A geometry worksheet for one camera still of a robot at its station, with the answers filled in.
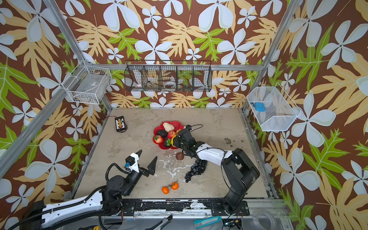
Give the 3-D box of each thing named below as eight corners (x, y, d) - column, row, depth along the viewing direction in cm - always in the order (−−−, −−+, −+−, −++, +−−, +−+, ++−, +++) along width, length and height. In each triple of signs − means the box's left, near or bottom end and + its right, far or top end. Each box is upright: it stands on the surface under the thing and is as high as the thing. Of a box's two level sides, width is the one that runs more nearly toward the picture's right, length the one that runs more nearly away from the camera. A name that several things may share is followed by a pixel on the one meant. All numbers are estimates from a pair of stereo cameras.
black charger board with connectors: (117, 132, 108) (116, 130, 106) (115, 119, 116) (114, 117, 114) (126, 129, 109) (125, 127, 108) (123, 117, 117) (123, 115, 115)
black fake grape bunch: (182, 178, 86) (182, 175, 82) (199, 159, 94) (200, 156, 90) (191, 186, 83) (191, 184, 79) (208, 166, 91) (209, 163, 87)
